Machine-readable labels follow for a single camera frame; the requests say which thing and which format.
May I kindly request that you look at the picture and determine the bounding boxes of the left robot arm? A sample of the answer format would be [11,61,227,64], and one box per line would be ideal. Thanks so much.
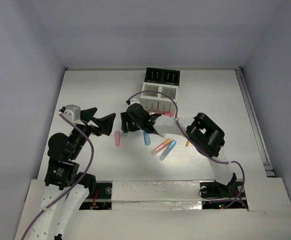
[21,104,116,240]

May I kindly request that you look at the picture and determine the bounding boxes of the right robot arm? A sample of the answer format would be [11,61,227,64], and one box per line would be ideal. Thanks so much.
[120,103,242,198]

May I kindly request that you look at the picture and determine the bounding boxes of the white organizer container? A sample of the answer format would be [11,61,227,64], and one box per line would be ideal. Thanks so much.
[139,82,179,115]

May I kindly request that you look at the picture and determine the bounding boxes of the pink capped tube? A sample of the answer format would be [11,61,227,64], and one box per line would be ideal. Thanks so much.
[148,111,172,117]

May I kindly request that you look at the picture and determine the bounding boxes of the orange pink glue stick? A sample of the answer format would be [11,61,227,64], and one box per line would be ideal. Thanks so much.
[151,138,172,156]

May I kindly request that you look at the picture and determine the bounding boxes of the black organizer container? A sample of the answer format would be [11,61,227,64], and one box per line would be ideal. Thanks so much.
[144,67,181,86]

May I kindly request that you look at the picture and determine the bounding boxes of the foil covered front board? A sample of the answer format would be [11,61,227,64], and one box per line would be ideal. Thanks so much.
[111,180,202,211]

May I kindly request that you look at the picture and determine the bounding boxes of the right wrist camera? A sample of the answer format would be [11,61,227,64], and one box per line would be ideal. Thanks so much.
[125,98,140,106]

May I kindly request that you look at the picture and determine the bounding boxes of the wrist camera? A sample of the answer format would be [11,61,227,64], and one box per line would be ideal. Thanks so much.
[59,104,82,124]
[125,98,140,106]

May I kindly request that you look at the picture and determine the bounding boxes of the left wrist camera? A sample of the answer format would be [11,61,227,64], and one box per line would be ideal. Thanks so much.
[59,104,82,124]

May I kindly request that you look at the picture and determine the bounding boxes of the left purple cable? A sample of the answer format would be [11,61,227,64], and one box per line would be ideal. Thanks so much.
[20,111,95,240]

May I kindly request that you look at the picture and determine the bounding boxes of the purple cable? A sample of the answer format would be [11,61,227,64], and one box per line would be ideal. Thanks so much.
[126,91,246,210]
[20,111,95,240]

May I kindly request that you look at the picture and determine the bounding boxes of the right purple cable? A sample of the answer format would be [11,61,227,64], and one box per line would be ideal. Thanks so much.
[126,91,246,210]

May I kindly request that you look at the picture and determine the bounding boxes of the back wall rail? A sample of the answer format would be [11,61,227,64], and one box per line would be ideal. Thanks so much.
[64,65,243,72]

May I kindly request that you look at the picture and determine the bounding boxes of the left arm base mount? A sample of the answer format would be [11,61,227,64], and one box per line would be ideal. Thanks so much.
[79,181,113,210]

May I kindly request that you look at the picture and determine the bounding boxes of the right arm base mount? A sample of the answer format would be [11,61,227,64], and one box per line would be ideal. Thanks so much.
[198,181,248,210]

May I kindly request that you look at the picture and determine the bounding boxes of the right aluminium rail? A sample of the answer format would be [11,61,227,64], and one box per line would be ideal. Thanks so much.
[235,69,277,178]

